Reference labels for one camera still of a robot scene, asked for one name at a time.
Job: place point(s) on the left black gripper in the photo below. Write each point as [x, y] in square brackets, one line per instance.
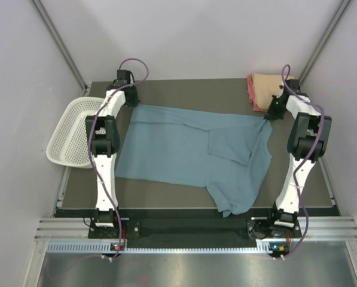
[133, 102]

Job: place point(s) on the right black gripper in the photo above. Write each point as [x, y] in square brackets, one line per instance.
[271, 114]

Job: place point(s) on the blue t shirt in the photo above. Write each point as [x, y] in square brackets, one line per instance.
[225, 153]

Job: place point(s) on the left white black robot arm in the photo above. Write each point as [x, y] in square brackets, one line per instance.
[103, 145]

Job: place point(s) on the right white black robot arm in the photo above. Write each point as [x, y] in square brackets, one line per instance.
[307, 143]

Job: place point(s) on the folded peach t shirt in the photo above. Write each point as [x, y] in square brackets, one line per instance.
[273, 83]

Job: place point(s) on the folded pink t shirt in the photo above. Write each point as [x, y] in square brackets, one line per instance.
[251, 92]

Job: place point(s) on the white perforated plastic basket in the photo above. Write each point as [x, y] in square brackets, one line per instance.
[68, 144]

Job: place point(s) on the left aluminium corner post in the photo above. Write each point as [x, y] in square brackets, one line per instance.
[58, 41]

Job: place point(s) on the aluminium corner post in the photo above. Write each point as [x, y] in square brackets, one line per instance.
[324, 39]
[58, 41]

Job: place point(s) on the right aluminium corner post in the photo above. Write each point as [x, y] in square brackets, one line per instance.
[324, 39]

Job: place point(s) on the slotted grey cable duct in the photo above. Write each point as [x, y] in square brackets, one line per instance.
[112, 248]

